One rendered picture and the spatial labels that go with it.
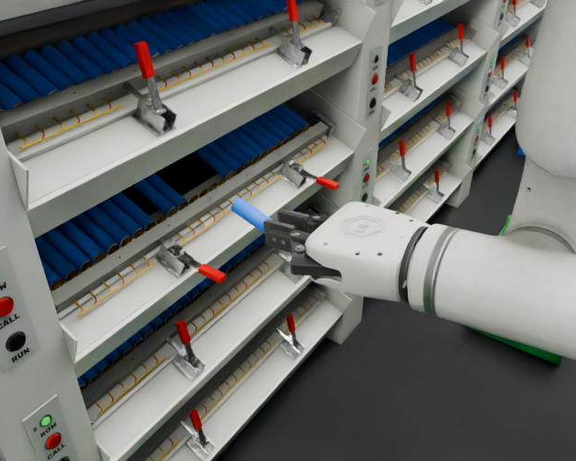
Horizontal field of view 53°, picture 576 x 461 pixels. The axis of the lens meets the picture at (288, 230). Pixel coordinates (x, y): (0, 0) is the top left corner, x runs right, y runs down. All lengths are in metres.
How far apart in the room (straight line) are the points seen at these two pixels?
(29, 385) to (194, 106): 0.35
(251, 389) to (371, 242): 0.60
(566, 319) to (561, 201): 0.12
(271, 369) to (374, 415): 0.23
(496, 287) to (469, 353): 0.86
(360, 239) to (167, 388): 0.42
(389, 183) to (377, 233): 0.76
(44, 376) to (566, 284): 0.49
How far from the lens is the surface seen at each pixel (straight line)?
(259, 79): 0.78
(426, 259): 0.52
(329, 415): 1.20
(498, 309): 0.50
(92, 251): 0.73
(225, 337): 0.92
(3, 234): 0.55
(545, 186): 0.57
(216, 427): 1.05
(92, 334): 0.69
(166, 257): 0.74
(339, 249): 0.54
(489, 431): 1.23
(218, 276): 0.70
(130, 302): 0.71
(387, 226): 0.57
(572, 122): 0.42
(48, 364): 0.64
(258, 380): 1.11
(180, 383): 0.87
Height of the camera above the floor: 0.94
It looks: 35 degrees down
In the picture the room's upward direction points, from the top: straight up
